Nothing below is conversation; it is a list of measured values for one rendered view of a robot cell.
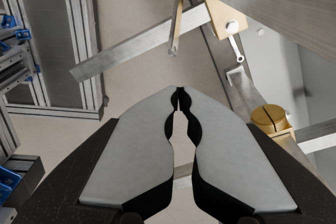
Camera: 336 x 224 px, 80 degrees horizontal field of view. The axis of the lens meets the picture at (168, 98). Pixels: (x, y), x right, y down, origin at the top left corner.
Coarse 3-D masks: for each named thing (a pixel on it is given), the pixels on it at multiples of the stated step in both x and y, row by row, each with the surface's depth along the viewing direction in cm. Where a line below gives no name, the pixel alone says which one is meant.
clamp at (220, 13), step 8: (208, 0) 30; (216, 0) 30; (208, 8) 31; (216, 8) 31; (224, 8) 31; (232, 8) 31; (216, 16) 32; (224, 16) 32; (232, 16) 32; (240, 16) 32; (216, 24) 32; (224, 24) 32; (240, 24) 32; (216, 32) 33; (224, 32) 33
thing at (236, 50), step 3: (231, 36) 49; (231, 39) 50; (231, 42) 50; (234, 42) 50; (231, 45) 51; (234, 45) 51; (234, 48) 51; (237, 48) 51; (234, 51) 51; (237, 51) 51; (237, 54) 52; (240, 54) 52; (237, 57) 52; (243, 57) 52; (237, 60) 53; (240, 60) 53
